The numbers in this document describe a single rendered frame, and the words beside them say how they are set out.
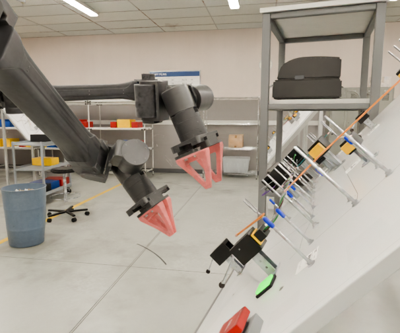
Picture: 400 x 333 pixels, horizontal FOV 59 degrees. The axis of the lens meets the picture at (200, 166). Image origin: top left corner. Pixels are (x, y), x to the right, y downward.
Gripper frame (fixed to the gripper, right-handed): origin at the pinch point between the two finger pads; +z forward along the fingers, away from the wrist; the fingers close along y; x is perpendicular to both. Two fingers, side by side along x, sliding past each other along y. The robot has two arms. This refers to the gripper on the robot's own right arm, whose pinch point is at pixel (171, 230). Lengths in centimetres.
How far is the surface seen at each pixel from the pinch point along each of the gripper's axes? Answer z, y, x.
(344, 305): 15.7, -27.4, -32.9
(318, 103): -4, 100, -30
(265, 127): -9, 94, -6
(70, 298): 3, 116, 199
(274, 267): 17.7, 0.2, -15.2
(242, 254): 11.7, -2.5, -12.5
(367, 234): 13.7, -17.6, -37.3
